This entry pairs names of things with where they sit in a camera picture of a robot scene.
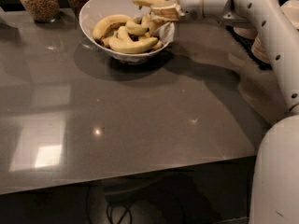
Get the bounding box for left glass cereal jar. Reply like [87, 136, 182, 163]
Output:
[20, 0, 60, 22]

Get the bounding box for left curved yellow banana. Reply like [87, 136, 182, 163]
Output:
[93, 14, 131, 41]

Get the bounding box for back stack paper bowls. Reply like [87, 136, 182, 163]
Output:
[234, 27, 257, 40]

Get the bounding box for black rubber mat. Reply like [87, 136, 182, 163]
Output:
[225, 26, 272, 70]

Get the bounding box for front stack paper bowls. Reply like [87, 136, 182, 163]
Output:
[251, 0, 299, 63]

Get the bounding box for white napkin in bowl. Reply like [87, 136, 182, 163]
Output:
[152, 22, 175, 47]

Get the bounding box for black cable under table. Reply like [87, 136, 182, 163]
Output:
[85, 184, 188, 224]

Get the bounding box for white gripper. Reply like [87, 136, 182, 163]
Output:
[150, 0, 204, 21]

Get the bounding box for white ceramic bowl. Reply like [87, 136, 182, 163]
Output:
[79, 0, 167, 64]

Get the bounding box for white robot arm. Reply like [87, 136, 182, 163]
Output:
[155, 0, 299, 224]

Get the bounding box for middle small yellow banana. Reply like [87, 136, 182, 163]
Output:
[125, 21, 149, 35]

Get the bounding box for stack paper bowls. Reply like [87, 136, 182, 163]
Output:
[234, 27, 257, 40]
[251, 0, 299, 63]

